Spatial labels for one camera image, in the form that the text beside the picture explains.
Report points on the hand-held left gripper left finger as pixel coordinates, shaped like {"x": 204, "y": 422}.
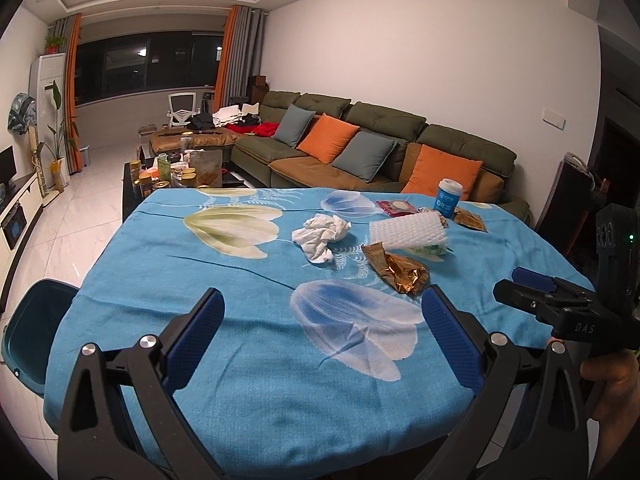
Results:
{"x": 195, "y": 340}

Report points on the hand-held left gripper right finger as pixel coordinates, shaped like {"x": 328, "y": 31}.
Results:
{"x": 450, "y": 345}

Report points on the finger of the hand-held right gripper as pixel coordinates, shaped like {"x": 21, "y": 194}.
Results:
{"x": 532, "y": 277}
{"x": 525, "y": 295}

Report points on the gold foil wrapper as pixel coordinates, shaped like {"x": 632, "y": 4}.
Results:
{"x": 400, "y": 270}

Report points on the teal trash bin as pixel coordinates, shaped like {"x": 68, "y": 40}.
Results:
{"x": 35, "y": 330}

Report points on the person's right forearm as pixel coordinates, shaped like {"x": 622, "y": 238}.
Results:
{"x": 622, "y": 452}

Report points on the person's right hand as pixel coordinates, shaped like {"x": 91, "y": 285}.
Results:
{"x": 612, "y": 377}

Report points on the blue floral blanket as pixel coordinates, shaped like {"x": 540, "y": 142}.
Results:
{"x": 250, "y": 310}

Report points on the dark leaning board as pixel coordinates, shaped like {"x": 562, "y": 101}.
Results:
{"x": 565, "y": 210}

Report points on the brown snack packet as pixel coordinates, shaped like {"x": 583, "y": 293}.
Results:
{"x": 470, "y": 220}

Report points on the green snack packet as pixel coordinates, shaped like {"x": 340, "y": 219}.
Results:
{"x": 432, "y": 251}

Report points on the blue cup with lid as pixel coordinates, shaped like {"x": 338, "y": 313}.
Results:
{"x": 446, "y": 199}

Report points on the white foam net sleeve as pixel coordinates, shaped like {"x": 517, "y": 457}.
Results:
{"x": 405, "y": 230}

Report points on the clear biscuit packet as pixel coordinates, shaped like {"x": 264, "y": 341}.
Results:
{"x": 425, "y": 209}

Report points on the orange cushion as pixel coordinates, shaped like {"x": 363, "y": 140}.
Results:
{"x": 327, "y": 137}
{"x": 442, "y": 170}

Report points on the red snack packet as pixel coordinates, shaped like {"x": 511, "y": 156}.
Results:
{"x": 395, "y": 207}

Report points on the black coffee table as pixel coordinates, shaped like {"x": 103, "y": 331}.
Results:
{"x": 131, "y": 200}

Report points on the crumpled white tissue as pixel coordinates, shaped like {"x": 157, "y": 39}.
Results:
{"x": 320, "y": 235}

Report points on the brown paper bag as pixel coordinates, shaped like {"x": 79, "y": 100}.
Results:
{"x": 207, "y": 167}

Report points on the large grey cushion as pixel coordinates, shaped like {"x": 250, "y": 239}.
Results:
{"x": 365, "y": 155}

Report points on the small white bin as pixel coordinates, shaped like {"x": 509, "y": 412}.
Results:
{"x": 86, "y": 156}

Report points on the white tv cabinet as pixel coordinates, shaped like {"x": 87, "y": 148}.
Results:
{"x": 17, "y": 220}

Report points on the green and brown sofa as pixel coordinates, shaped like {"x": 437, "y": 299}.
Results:
{"x": 385, "y": 120}

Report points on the black clothes pile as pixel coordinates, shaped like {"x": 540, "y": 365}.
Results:
{"x": 201, "y": 121}

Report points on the red cloth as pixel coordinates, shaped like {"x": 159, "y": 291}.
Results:
{"x": 266, "y": 129}

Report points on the white clothes pile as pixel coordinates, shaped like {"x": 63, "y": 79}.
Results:
{"x": 232, "y": 114}

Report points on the white office chair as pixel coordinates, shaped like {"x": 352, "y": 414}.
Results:
{"x": 182, "y": 107}

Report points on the small grey cushion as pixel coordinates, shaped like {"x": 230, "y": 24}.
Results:
{"x": 294, "y": 125}

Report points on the tall leafy plant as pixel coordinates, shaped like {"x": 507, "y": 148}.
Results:
{"x": 62, "y": 135}

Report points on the black monitor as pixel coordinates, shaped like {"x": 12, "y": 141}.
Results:
{"x": 7, "y": 167}

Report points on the brown wooden cabinet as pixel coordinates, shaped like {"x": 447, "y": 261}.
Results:
{"x": 257, "y": 89}

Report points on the dark window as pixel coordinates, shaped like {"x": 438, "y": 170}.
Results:
{"x": 150, "y": 65}

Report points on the orange and grey curtain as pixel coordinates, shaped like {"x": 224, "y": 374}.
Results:
{"x": 240, "y": 50}
{"x": 70, "y": 85}

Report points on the blue patterned bag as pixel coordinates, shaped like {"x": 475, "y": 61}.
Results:
{"x": 21, "y": 112}

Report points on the white standing air conditioner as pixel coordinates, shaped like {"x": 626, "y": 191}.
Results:
{"x": 45, "y": 75}

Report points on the small green potted plant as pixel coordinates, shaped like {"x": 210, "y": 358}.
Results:
{"x": 54, "y": 44}

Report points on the white wall switch plate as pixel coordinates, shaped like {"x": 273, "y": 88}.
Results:
{"x": 553, "y": 117}

